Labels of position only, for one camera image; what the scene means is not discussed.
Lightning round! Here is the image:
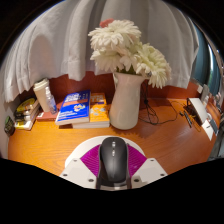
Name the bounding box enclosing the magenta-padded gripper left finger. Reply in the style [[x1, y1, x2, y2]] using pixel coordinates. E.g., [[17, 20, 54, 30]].
[[59, 143, 103, 190]]

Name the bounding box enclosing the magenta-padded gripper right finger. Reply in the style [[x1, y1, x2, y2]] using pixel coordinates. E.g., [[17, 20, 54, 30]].
[[126, 143, 168, 190]]

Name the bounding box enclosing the dark grey computer mouse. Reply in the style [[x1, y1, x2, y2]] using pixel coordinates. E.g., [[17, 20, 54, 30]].
[[98, 136, 130, 185]]

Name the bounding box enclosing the orange cover book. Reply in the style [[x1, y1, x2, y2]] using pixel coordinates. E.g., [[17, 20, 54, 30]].
[[71, 92, 111, 130]]

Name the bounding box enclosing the black pen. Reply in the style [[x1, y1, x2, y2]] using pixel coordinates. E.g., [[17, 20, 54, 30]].
[[182, 110, 194, 129]]

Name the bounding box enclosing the red-brown notebook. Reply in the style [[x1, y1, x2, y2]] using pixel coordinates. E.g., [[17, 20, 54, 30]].
[[35, 99, 65, 122]]

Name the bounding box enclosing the thick dark book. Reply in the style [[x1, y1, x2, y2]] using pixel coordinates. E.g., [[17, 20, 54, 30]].
[[13, 110, 41, 123]]

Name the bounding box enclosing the clear spray bottle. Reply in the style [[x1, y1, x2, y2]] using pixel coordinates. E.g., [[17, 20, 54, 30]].
[[44, 86, 59, 116]]

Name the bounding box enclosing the thin dark book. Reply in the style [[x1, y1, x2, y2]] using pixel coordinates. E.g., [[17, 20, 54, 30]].
[[13, 105, 40, 119]]

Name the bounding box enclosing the white laptop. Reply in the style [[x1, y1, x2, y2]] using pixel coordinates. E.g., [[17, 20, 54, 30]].
[[184, 97, 215, 141]]

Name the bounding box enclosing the cream tumbler cup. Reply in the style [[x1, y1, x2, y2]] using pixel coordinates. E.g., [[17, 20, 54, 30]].
[[32, 77, 52, 114]]

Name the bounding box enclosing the yellow cover book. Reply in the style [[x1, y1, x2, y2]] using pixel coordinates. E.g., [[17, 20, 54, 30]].
[[15, 97, 37, 114]]

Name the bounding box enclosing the white pleated curtain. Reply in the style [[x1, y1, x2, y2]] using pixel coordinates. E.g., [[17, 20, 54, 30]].
[[3, 0, 200, 103]]

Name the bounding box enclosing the white flower bouquet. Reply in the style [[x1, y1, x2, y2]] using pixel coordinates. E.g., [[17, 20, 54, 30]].
[[87, 18, 173, 90]]

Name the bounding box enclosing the black cable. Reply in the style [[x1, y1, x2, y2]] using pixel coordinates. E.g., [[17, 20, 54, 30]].
[[139, 79, 188, 126]]

